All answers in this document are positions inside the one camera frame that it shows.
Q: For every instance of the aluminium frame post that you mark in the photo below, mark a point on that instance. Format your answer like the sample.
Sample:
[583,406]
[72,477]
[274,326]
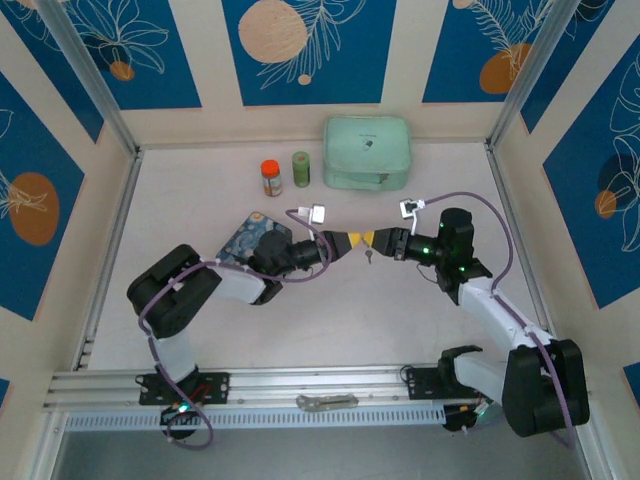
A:
[532,80]
[87,75]

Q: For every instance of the small silver key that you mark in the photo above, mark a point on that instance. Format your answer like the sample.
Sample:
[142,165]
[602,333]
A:
[369,256]

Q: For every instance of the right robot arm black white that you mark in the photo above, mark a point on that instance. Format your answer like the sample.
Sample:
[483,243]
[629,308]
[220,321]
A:
[537,390]

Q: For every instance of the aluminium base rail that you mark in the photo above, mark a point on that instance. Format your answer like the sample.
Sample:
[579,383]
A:
[280,382]

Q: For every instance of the blue patterned square pad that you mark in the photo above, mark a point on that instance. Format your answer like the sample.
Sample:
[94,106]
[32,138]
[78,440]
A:
[244,239]

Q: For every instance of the aluminium side rail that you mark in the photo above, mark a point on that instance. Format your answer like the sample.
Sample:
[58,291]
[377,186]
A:
[112,250]
[517,235]

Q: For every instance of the green cylindrical container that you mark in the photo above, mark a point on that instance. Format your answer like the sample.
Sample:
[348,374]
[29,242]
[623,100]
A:
[301,169]

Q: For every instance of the silver metal bracket piece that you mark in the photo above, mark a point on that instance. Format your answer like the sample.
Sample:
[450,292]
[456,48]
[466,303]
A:
[327,401]

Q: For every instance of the orange lid jar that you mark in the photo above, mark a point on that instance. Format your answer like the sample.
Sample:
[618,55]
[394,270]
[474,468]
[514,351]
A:
[271,179]

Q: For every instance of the mint green zipper pouch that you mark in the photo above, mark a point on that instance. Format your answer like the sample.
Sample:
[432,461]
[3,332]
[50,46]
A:
[366,150]

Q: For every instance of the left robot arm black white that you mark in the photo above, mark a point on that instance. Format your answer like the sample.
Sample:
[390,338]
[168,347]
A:
[172,290]

